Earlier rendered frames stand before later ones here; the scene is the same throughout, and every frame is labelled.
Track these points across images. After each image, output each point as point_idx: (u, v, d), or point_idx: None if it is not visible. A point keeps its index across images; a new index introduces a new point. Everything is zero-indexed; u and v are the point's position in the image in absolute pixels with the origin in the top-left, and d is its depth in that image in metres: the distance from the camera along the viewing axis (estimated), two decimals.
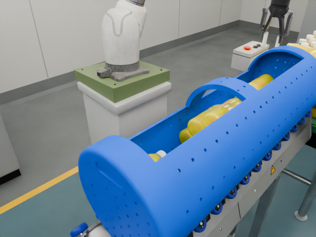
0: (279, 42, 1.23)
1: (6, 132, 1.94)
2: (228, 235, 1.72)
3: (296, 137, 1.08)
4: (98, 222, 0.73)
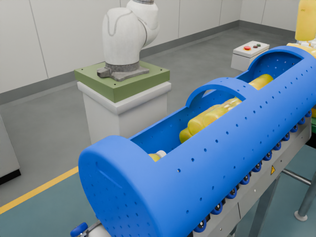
0: None
1: (6, 132, 1.94)
2: (228, 235, 1.72)
3: (296, 137, 1.08)
4: (98, 222, 0.73)
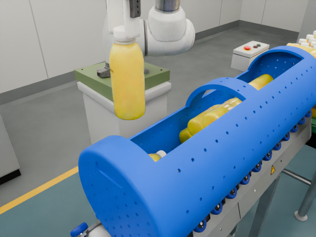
0: (131, 13, 0.45)
1: (6, 132, 1.94)
2: (228, 235, 1.72)
3: (296, 137, 1.08)
4: (98, 222, 0.73)
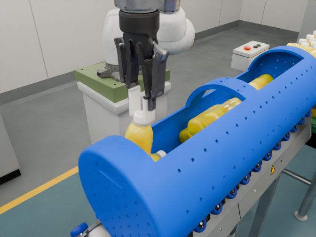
0: (148, 108, 0.58)
1: (6, 132, 1.94)
2: (228, 235, 1.72)
3: (296, 137, 1.08)
4: (98, 222, 0.73)
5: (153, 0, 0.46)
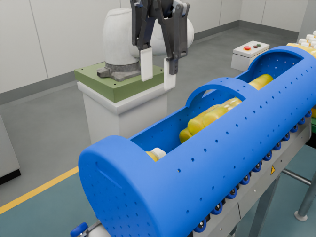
0: (170, 71, 0.55)
1: (6, 132, 1.94)
2: (228, 235, 1.72)
3: (296, 137, 1.08)
4: (98, 222, 0.73)
5: None
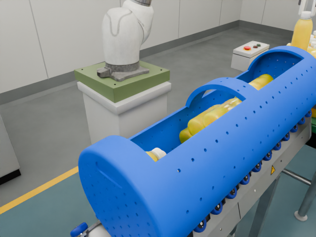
0: None
1: (6, 132, 1.94)
2: (228, 235, 1.72)
3: (296, 137, 1.08)
4: (98, 222, 0.73)
5: None
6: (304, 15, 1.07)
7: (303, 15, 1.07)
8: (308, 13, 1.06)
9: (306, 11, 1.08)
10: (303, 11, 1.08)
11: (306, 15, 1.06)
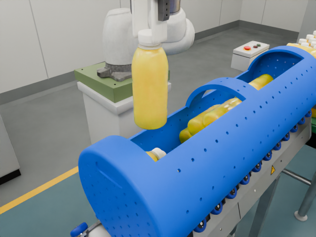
0: (159, 17, 0.42)
1: (6, 132, 1.94)
2: (228, 235, 1.72)
3: (296, 137, 1.08)
4: (98, 222, 0.73)
5: None
6: (141, 40, 0.45)
7: (139, 39, 0.45)
8: (146, 36, 0.44)
9: (149, 31, 0.46)
10: (141, 30, 0.46)
11: (145, 40, 0.44)
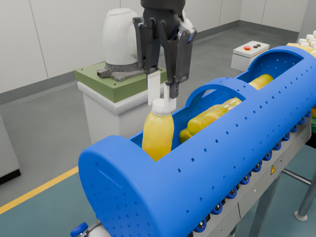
0: (170, 95, 0.53)
1: (6, 132, 1.94)
2: (228, 235, 1.72)
3: (296, 137, 1.08)
4: (98, 222, 0.73)
5: None
6: (155, 108, 0.55)
7: (154, 107, 0.56)
8: (160, 106, 0.55)
9: (161, 101, 0.57)
10: (155, 99, 0.57)
11: (158, 109, 0.55)
